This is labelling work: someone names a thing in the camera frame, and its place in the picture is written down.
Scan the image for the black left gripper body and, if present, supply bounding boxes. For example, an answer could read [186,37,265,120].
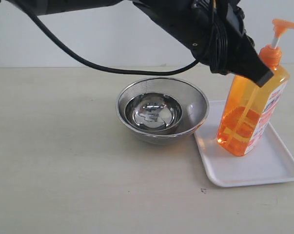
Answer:
[141,0,249,75]

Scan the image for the orange pump soap bottle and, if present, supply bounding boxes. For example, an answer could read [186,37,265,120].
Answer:
[216,19,294,156]

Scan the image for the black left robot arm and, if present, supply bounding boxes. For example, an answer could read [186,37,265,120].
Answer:
[11,0,273,87]

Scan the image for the small stainless steel bowl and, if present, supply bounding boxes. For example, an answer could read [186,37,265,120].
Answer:
[125,92,182,135]

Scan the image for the steel mesh colander basket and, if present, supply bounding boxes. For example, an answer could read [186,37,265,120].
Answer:
[116,77,210,145]

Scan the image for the white rectangular plastic tray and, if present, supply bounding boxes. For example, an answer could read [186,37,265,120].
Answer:
[194,100,294,187]

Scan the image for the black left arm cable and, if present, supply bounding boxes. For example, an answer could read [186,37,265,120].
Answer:
[12,0,229,77]

